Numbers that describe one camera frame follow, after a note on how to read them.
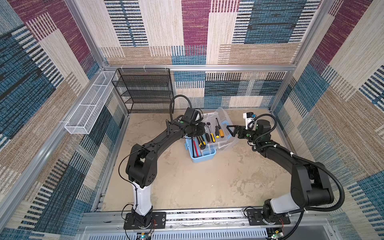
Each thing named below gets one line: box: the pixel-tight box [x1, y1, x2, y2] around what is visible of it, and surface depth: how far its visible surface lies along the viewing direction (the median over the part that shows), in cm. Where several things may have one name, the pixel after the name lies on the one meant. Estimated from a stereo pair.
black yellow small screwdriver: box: [215, 117, 220, 138], surface depth 90 cm
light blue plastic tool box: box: [184, 107, 239, 163], surface depth 91 cm
